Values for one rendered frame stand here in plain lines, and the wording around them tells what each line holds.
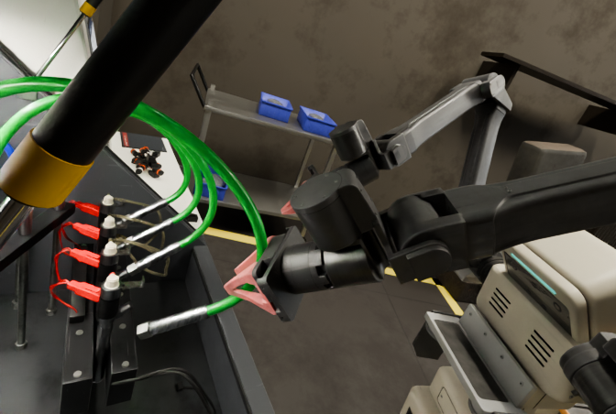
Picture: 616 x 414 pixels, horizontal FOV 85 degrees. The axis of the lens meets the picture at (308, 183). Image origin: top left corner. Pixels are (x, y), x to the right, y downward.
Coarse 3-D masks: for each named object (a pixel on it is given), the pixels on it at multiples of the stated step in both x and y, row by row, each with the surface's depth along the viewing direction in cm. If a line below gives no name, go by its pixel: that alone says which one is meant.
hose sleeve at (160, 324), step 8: (184, 312) 44; (192, 312) 44; (200, 312) 44; (160, 320) 44; (168, 320) 44; (176, 320) 44; (184, 320) 44; (192, 320) 44; (200, 320) 44; (152, 328) 44; (160, 328) 44; (168, 328) 44
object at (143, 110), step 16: (16, 80) 31; (32, 80) 31; (48, 80) 31; (64, 80) 31; (0, 96) 31; (144, 112) 33; (160, 112) 34; (176, 128) 34; (192, 144) 35; (208, 160) 36; (224, 176) 36; (240, 192) 37; (256, 208) 39; (256, 224) 39; (256, 240) 40; (224, 304) 44
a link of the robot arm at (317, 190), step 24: (312, 192) 32; (336, 192) 31; (360, 192) 31; (312, 216) 31; (336, 216) 31; (360, 216) 32; (384, 216) 38; (336, 240) 32; (384, 240) 32; (432, 240) 31; (408, 264) 32; (432, 264) 31
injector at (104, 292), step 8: (104, 280) 50; (120, 280) 51; (104, 288) 49; (120, 288) 50; (104, 296) 49; (112, 296) 50; (104, 304) 50; (112, 304) 50; (128, 304) 53; (104, 312) 50; (112, 312) 51; (120, 312) 52; (104, 320) 51; (112, 320) 52; (104, 328) 52; (112, 328) 54; (104, 336) 53; (96, 344) 54; (104, 344) 54; (96, 352) 54; (104, 352) 55; (96, 360) 55; (104, 360) 56; (96, 368) 55; (96, 376) 56
